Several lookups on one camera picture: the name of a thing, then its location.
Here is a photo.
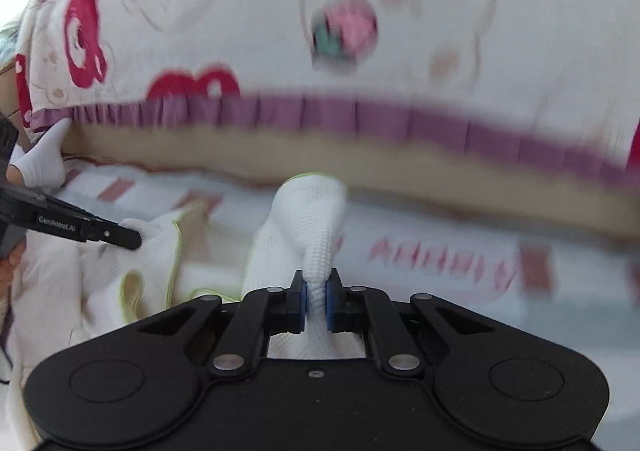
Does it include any bear print quilted bedspread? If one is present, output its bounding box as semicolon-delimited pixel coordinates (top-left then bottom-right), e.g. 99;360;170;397
15;0;640;187

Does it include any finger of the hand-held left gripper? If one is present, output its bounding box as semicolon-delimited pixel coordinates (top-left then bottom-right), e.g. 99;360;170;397
77;217;144;251

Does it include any bear print floor mat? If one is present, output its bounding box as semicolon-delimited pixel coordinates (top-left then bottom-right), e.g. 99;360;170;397
60;156;640;312

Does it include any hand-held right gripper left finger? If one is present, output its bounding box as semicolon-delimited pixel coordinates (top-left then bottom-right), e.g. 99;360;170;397
137;270;307;377

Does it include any white knit garment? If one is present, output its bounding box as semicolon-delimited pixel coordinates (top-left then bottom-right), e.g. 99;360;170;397
80;174;368;362

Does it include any pale fluffy cloth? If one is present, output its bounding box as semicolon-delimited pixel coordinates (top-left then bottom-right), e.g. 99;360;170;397
0;226;88;427

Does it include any person's white socked foot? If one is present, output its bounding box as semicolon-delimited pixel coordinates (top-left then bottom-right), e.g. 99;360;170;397
9;118;71;188

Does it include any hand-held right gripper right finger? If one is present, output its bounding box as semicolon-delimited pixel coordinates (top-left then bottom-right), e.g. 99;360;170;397
325;268;493;374

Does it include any checked pastel towel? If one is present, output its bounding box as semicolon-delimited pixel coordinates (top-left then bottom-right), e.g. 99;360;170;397
62;118;640;244

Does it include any person's left hand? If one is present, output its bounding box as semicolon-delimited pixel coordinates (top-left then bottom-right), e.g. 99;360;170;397
0;241;27;297

